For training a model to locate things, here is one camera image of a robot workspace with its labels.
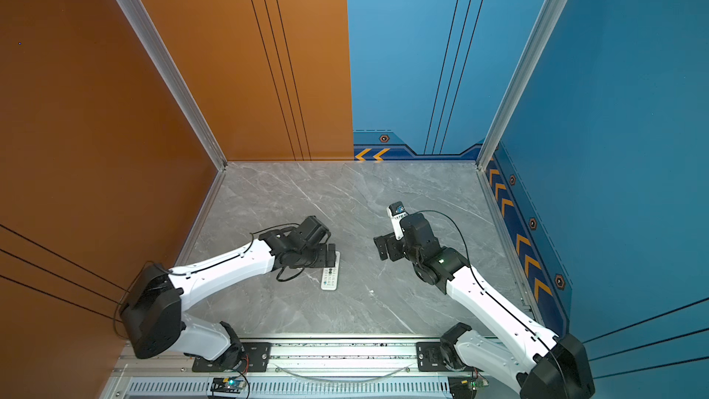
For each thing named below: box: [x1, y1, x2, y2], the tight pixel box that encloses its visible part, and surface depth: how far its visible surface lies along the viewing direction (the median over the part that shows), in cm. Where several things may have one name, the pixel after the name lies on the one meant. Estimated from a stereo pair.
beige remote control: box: [321, 251, 341, 291], surface depth 87 cm
